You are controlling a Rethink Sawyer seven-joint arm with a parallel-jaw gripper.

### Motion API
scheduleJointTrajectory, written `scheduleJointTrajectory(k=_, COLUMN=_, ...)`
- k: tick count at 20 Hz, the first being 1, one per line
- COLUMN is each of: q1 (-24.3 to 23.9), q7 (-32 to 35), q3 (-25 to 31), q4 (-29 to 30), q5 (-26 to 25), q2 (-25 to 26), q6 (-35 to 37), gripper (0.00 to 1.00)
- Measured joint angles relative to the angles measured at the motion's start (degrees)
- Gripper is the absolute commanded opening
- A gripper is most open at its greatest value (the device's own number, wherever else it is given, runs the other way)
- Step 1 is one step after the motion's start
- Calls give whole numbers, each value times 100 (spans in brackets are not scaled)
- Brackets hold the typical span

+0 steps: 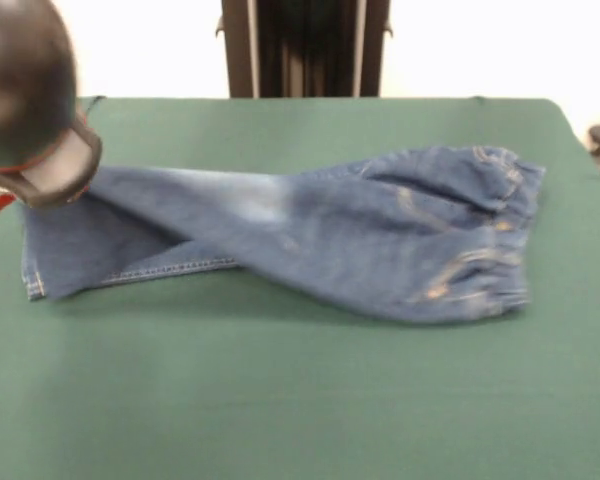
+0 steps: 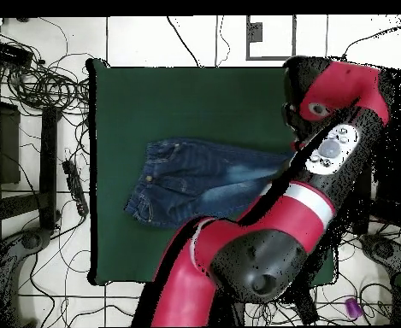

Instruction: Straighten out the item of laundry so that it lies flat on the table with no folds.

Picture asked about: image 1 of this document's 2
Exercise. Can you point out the dark green table cloth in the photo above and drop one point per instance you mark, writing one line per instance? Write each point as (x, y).
(280, 400)

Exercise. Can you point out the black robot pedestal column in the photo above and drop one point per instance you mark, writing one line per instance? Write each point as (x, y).
(240, 50)

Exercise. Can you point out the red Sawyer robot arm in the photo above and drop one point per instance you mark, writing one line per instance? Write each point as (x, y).
(25, 100)

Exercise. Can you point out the blue denim jeans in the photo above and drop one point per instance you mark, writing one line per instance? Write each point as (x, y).
(355, 225)

